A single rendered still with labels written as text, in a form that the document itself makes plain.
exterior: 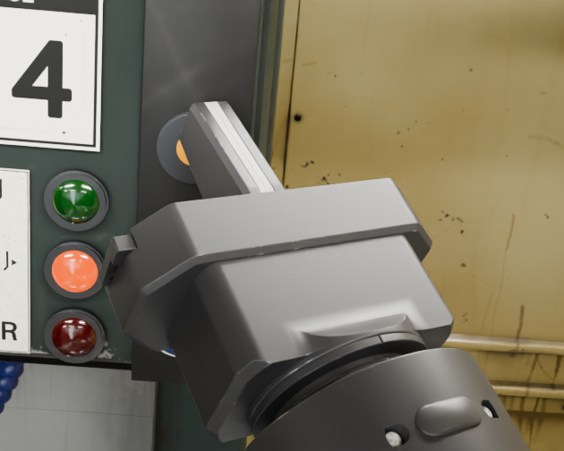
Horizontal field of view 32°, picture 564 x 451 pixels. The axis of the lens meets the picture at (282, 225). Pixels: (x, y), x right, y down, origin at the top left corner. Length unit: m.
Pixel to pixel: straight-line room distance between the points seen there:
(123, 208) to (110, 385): 0.79
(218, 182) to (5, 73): 0.10
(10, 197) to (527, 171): 1.19
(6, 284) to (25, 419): 0.81
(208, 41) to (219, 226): 0.10
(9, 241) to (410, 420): 0.22
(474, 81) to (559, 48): 0.13
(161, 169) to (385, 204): 0.10
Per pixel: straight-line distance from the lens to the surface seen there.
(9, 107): 0.42
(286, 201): 0.34
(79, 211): 0.42
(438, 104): 1.49
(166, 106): 0.41
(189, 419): 1.27
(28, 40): 0.41
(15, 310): 0.45
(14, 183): 0.43
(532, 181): 1.55
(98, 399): 1.22
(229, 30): 0.40
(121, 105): 0.41
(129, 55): 0.40
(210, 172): 0.37
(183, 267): 0.31
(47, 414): 1.24
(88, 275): 0.43
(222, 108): 0.39
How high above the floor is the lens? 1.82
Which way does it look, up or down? 21 degrees down
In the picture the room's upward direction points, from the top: 5 degrees clockwise
